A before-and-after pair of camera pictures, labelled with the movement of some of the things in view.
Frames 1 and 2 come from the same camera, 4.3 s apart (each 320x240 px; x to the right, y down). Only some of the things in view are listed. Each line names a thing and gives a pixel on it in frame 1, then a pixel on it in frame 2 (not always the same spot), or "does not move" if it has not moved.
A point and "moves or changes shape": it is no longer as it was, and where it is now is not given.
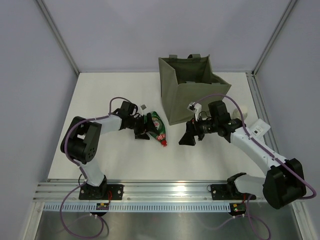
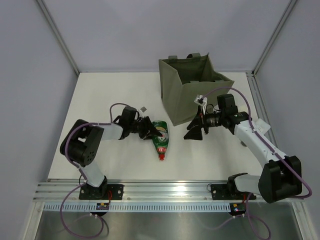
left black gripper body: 135,123 does not move
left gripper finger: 140,134 -> 151,134
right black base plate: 228,191 does not move
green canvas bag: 186,81 does not move
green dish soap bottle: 161,136 moves or changes shape
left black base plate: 102,192 does not move
